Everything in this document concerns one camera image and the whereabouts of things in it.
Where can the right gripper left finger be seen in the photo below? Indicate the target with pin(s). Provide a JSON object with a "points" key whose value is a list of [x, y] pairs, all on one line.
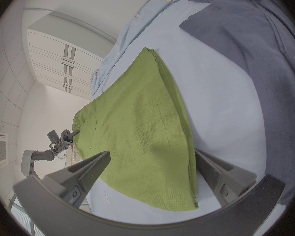
{"points": [[81, 178]]}

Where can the window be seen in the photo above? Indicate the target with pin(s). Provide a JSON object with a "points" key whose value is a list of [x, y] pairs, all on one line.
{"points": [[19, 213]]}

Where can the white ceiling air conditioner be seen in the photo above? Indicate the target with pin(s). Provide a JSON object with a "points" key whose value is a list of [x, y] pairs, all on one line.
{"points": [[1, 151]]}

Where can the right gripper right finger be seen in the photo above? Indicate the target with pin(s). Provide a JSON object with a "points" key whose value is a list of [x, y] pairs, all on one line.
{"points": [[226, 181]]}

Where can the green shorts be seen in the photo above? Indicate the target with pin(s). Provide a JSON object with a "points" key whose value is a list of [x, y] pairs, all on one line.
{"points": [[142, 131]]}

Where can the dark blue garment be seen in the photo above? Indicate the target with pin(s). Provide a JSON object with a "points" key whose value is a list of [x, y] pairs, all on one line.
{"points": [[260, 58]]}

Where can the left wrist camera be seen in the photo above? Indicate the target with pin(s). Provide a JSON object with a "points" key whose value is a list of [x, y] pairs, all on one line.
{"points": [[65, 133]]}

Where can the pale blue quilt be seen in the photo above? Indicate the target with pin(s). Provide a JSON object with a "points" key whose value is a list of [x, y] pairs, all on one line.
{"points": [[127, 40]]}

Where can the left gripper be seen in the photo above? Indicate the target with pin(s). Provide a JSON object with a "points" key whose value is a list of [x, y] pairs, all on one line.
{"points": [[69, 141]]}

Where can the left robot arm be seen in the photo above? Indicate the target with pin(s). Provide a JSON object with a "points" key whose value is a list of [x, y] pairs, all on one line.
{"points": [[41, 155]]}

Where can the white wardrobe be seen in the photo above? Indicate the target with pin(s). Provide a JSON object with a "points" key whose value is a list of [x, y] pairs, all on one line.
{"points": [[46, 55]]}

